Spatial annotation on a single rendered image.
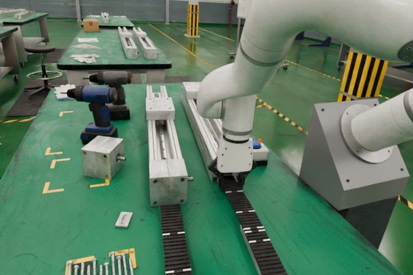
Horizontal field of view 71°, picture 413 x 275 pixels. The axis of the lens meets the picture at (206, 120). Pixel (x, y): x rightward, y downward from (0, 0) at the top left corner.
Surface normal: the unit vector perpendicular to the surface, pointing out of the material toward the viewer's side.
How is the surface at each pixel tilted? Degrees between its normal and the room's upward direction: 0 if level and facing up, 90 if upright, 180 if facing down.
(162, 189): 90
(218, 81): 61
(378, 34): 120
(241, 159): 89
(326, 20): 129
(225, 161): 89
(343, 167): 47
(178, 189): 90
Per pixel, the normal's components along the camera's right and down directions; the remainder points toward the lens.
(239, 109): -0.04, 0.38
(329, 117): 0.30, -0.36
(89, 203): 0.06, -0.92
